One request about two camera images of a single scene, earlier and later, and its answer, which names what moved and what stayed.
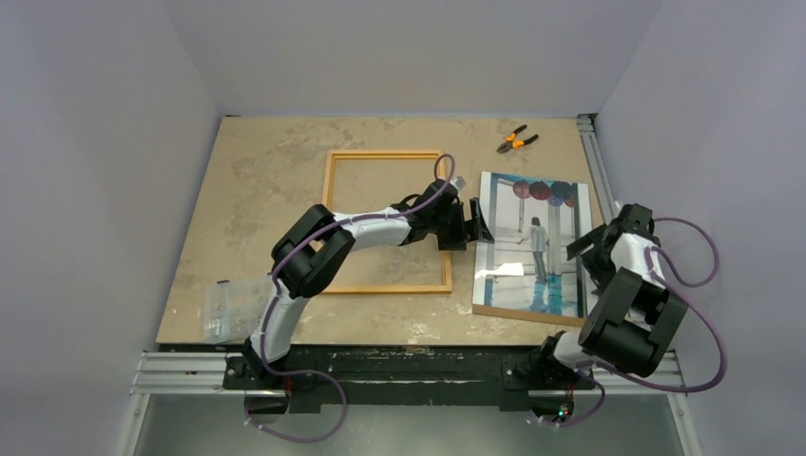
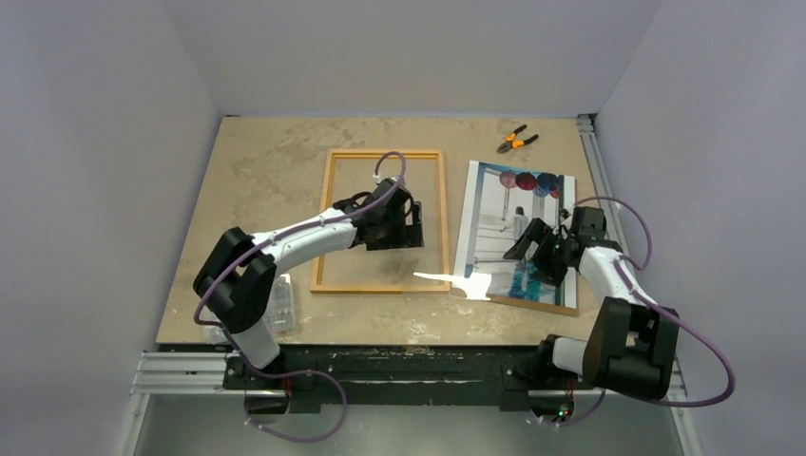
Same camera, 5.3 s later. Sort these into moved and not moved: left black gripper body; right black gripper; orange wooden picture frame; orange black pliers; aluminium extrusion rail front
Moved: left black gripper body; right black gripper
Not moved: orange wooden picture frame; aluminium extrusion rail front; orange black pliers
